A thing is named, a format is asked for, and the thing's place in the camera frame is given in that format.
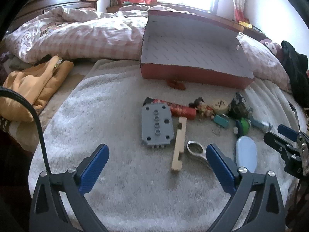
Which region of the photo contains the dark wooden headboard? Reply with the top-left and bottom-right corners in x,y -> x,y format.
7,0 -> 99,33

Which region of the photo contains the black clothing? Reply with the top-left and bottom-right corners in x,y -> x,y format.
281,41 -> 309,107

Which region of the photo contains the grey plastic plate with holes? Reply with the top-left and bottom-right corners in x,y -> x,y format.
141,103 -> 175,149

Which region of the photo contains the pink checkered quilt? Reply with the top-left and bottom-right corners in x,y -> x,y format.
5,5 -> 291,93

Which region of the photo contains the red lighter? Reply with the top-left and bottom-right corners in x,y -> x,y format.
144,97 -> 196,121

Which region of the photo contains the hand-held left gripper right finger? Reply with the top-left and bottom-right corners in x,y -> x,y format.
206,143 -> 286,232

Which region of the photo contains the black-haired doll keychain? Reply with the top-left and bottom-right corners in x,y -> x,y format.
189,97 -> 214,120

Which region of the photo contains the dark patterned pouch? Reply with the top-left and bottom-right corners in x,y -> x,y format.
228,92 -> 253,119

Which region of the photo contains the orange cloth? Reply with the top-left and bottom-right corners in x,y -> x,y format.
0,55 -> 74,122

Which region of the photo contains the small red charm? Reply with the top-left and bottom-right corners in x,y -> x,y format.
166,78 -> 186,90

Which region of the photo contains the notched wooden block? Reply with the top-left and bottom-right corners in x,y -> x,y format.
171,117 -> 187,173

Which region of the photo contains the white fluffy towel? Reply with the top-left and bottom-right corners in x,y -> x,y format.
28,59 -> 302,232

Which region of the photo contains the red cardboard box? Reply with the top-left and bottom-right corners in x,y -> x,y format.
139,10 -> 255,89

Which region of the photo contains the black braided cable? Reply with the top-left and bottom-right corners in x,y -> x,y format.
0,86 -> 52,174

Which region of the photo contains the green and blue toy keychain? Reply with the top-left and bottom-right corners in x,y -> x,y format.
233,118 -> 252,136

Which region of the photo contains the round wooden chess piece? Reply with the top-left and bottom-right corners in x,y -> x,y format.
210,98 -> 228,114

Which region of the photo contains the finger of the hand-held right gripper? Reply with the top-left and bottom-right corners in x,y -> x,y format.
277,124 -> 301,142
263,131 -> 298,160

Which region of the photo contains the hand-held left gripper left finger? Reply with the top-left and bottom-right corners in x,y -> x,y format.
29,143 -> 116,232

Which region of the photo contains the light blue oval case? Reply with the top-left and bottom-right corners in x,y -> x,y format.
235,136 -> 257,173

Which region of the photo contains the beige fleece bed sheet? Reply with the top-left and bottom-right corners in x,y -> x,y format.
0,59 -> 102,155

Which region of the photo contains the teal binder clip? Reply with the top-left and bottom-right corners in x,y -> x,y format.
212,113 -> 230,134

